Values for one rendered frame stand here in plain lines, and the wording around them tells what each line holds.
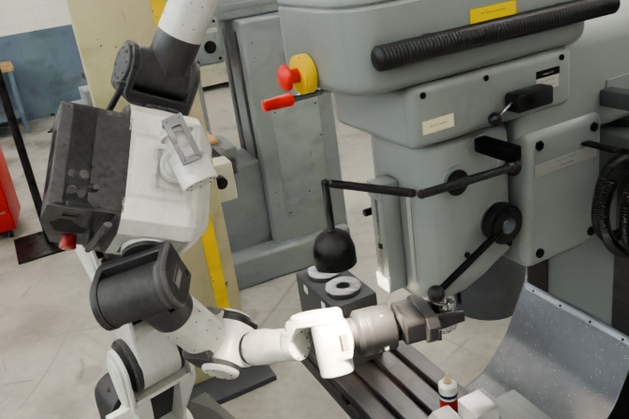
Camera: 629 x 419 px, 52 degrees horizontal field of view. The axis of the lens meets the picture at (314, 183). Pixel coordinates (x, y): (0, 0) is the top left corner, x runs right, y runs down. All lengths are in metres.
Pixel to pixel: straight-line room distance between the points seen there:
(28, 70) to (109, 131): 8.75
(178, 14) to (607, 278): 1.03
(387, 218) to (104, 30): 1.76
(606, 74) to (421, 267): 0.47
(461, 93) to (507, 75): 0.09
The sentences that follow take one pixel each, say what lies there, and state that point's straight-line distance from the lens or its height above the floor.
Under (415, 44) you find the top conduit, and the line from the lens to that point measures 0.89.
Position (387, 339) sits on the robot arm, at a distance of 1.23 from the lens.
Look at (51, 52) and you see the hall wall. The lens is 9.96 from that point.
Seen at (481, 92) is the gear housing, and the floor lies 1.69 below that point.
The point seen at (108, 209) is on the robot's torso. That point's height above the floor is 1.56.
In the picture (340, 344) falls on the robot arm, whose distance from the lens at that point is 1.22.
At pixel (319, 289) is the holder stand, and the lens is 1.64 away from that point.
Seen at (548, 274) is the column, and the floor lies 1.14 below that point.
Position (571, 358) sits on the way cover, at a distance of 1.60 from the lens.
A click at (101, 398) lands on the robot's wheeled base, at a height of 0.72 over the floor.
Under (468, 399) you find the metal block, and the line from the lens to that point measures 1.35.
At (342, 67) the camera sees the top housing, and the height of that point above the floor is 1.78.
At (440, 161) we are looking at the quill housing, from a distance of 1.05.
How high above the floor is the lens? 1.96
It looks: 21 degrees down
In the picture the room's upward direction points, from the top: 8 degrees counter-clockwise
